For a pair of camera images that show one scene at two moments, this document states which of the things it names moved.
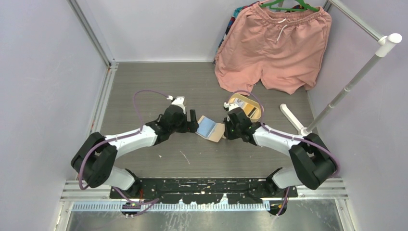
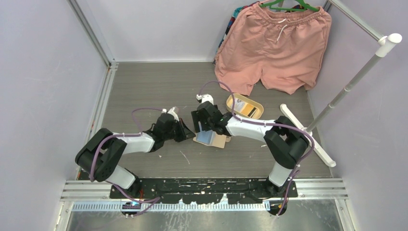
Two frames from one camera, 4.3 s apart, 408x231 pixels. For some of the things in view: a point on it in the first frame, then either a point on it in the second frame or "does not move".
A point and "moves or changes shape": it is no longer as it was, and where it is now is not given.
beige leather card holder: (209, 129) moves or changes shape
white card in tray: (240, 102) does not move
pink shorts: (287, 48) does not move
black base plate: (205, 191) does not move
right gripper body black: (232, 132) to (196, 116)
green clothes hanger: (305, 6) does not move
